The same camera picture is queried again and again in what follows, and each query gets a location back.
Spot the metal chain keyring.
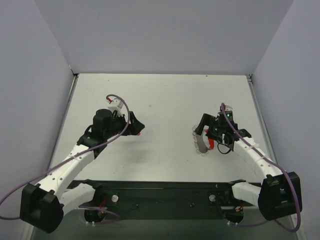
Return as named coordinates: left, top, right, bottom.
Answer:
left=192, top=126, right=209, bottom=156

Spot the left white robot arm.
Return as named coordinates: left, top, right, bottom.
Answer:
left=19, top=109, right=145, bottom=233

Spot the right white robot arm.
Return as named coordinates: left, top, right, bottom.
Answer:
left=192, top=109, right=302, bottom=221

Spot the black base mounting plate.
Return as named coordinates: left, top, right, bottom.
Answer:
left=68, top=179, right=250, bottom=223

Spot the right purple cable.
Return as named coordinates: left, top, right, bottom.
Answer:
left=219, top=102, right=301, bottom=232

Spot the purple cable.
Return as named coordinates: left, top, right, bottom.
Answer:
left=0, top=94, right=131, bottom=221
left=219, top=102, right=301, bottom=232

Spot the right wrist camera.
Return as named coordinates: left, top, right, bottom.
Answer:
left=220, top=104, right=233, bottom=112

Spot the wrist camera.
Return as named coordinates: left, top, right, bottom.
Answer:
left=220, top=104, right=233, bottom=112
left=107, top=98, right=124, bottom=112

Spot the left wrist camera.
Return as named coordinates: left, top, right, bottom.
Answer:
left=107, top=98, right=124, bottom=112

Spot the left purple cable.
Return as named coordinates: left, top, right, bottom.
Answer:
left=0, top=94, right=131, bottom=221

